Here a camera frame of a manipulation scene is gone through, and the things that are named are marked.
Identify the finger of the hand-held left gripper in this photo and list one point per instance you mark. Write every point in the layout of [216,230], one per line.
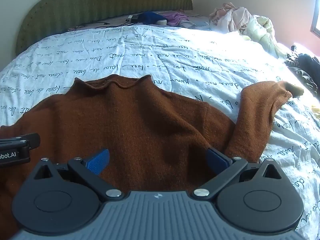
[25,140]

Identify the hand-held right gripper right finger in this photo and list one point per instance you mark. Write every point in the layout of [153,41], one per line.
[217,160]

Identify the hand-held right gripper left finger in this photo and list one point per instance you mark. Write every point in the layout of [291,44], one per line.
[98,162]

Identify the brown knit sweater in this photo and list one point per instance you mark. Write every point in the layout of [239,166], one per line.
[140,120]

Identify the dark crumpled clothes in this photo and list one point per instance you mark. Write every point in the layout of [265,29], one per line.
[306,67]

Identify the pile of pink clothes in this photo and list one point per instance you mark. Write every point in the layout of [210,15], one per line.
[230,17]

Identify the yellow cloth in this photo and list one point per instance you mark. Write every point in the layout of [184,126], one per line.
[316,112]

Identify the white script-printed duvet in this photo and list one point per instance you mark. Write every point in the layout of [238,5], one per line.
[175,55]

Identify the cream crumpled quilt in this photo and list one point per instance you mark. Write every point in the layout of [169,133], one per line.
[265,32]

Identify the purple cloth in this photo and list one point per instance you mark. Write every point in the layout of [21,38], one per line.
[176,18]

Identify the small white round container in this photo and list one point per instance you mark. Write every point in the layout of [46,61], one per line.
[162,22]

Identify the black charger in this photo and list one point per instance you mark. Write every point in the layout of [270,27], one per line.
[133,18]

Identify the dark blue cloth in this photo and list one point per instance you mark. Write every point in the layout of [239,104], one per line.
[150,17]

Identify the green padded headboard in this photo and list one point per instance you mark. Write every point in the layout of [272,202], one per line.
[100,0]

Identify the window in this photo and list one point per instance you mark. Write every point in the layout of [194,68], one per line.
[316,22]

